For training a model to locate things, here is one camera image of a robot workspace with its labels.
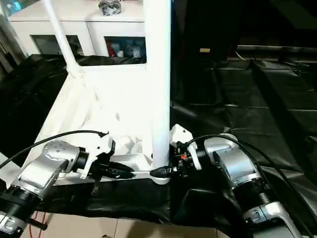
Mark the white plastic table top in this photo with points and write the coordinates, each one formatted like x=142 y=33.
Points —
x=99 y=99

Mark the white plastic table leg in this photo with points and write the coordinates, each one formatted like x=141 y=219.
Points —
x=158 y=74
x=62 y=37
x=7 y=168

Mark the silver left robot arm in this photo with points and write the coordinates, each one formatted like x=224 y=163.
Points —
x=49 y=161

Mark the black plastic mat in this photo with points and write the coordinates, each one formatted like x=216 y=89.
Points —
x=247 y=99

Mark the small tan label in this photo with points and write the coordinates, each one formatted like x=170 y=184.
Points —
x=205 y=49

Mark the red bottle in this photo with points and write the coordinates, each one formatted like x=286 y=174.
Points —
x=111 y=49

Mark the white sideboard cabinet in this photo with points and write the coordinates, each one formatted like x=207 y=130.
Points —
x=74 y=27

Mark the grey curtain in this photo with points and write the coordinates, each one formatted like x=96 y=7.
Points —
x=10 y=49

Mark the black draped furniture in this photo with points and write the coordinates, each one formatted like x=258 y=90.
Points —
x=247 y=22

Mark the black parts in clear bag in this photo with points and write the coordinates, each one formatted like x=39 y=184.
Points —
x=109 y=6

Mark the blue white plastic package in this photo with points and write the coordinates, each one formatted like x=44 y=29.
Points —
x=15 y=5

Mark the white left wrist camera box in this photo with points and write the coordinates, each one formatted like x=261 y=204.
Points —
x=104 y=146

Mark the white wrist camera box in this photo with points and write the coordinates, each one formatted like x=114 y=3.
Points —
x=104 y=146
x=182 y=135

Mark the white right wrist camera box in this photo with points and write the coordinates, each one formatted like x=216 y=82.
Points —
x=182 y=135

